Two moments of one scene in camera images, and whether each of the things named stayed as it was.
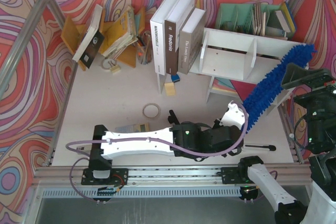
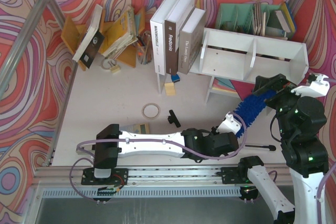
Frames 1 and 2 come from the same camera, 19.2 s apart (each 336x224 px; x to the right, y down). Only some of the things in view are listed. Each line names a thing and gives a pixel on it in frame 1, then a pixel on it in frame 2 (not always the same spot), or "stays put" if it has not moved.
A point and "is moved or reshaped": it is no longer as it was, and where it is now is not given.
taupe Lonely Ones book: (191, 40) stays put
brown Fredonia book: (179, 13) stays put
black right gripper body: (311, 82) -> (269, 87)
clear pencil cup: (144, 49) stays put
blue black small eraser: (175, 78) stays put
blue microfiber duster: (268, 88) is moved or reshaped
